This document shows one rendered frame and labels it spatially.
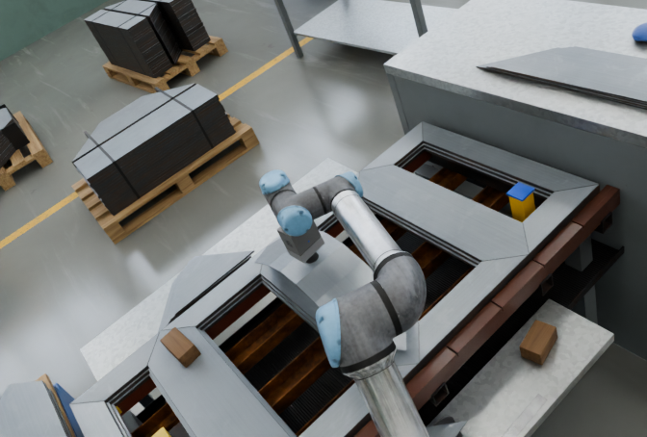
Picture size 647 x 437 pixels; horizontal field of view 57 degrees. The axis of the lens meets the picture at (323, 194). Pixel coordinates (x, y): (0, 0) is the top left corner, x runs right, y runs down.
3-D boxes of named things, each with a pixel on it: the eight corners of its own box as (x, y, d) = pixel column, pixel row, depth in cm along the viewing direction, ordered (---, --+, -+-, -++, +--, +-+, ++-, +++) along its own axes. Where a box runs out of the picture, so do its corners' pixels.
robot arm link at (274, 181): (262, 192, 147) (253, 176, 154) (278, 224, 154) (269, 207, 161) (290, 178, 148) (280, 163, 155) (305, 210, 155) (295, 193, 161)
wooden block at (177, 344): (167, 349, 185) (159, 340, 182) (182, 335, 187) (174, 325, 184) (186, 369, 177) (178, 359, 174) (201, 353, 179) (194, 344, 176)
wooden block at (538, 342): (542, 366, 159) (540, 355, 156) (521, 357, 163) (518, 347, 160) (557, 337, 164) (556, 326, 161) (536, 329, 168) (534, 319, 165)
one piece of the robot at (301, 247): (288, 195, 165) (307, 237, 175) (264, 217, 162) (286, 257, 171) (310, 206, 158) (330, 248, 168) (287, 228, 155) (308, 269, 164)
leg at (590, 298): (576, 358, 230) (561, 238, 189) (585, 347, 232) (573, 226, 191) (590, 367, 226) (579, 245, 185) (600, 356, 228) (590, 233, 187)
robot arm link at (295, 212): (322, 200, 141) (306, 178, 150) (278, 219, 139) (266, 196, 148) (330, 224, 146) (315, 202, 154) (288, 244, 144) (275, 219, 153)
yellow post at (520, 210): (516, 239, 194) (508, 196, 183) (526, 230, 196) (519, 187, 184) (530, 245, 191) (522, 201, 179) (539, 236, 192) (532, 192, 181)
